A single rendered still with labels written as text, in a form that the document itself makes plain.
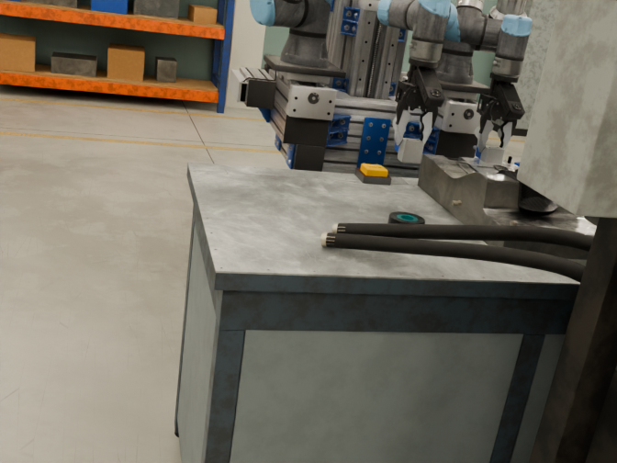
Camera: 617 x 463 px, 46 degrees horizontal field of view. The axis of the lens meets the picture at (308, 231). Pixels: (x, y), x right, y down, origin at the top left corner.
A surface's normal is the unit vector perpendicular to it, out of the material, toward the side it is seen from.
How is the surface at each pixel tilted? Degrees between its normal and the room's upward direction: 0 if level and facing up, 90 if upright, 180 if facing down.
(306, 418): 90
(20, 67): 90
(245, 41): 90
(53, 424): 0
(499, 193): 84
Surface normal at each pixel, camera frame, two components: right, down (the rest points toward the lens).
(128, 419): 0.14, -0.93
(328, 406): 0.22, 0.36
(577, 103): -0.97, -0.05
